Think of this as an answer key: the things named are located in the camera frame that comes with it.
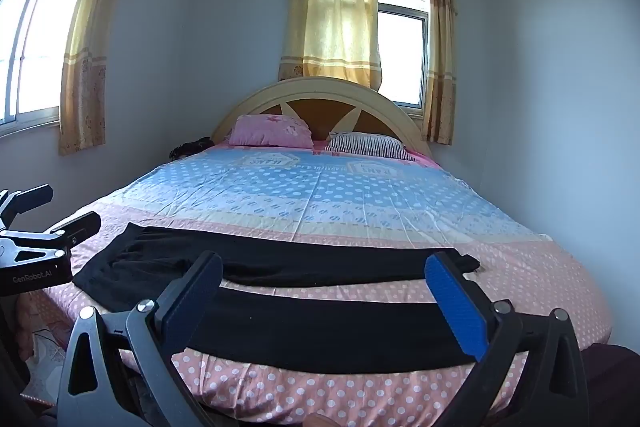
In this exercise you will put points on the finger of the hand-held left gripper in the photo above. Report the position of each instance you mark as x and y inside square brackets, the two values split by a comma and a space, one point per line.
[80, 227]
[30, 199]

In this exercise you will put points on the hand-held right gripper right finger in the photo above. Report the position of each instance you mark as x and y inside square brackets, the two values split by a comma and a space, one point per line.
[457, 307]

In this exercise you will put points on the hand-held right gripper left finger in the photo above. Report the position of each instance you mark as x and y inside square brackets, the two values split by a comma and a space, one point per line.
[192, 294]

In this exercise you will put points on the black pants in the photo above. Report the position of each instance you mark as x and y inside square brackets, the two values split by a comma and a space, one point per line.
[300, 322]

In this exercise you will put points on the bed with polka dot sheet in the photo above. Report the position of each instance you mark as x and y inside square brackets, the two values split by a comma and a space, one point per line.
[350, 202]

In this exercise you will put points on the yellow curtain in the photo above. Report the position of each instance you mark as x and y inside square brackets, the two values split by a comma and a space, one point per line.
[330, 17]
[441, 57]
[92, 57]

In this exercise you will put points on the large window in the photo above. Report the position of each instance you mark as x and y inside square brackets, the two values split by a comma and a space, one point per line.
[35, 42]

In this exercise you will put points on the dark maroon cloth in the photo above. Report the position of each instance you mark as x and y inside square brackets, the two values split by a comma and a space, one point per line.
[612, 382]

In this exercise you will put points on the pink pillow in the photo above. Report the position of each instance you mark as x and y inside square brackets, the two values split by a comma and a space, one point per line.
[270, 129]

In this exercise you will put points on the striped pillow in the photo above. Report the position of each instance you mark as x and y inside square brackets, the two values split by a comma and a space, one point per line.
[367, 144]

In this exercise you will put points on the cream wooden headboard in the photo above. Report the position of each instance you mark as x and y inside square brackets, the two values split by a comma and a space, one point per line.
[320, 89]

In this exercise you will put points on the small window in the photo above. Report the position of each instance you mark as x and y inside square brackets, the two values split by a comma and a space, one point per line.
[402, 47]

